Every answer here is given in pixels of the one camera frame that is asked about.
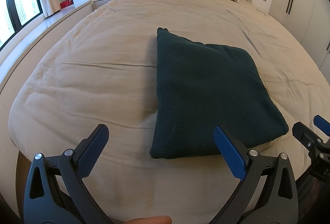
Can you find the bed with beige duvet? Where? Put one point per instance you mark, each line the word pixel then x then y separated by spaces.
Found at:
pixel 103 72

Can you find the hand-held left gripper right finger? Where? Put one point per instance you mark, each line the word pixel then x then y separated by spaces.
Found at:
pixel 229 151

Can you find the dark green knit sweater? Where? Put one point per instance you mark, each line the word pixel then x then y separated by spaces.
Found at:
pixel 211 90

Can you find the red box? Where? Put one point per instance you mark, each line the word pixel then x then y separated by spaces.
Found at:
pixel 66 4

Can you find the white nightstand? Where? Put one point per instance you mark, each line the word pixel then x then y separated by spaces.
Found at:
pixel 103 1

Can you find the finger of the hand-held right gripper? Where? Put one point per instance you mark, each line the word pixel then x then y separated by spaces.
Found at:
pixel 305 133
pixel 322 123

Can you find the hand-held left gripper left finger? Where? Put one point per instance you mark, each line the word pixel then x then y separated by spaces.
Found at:
pixel 95 146

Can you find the white window bench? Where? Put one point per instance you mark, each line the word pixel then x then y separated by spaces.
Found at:
pixel 46 30

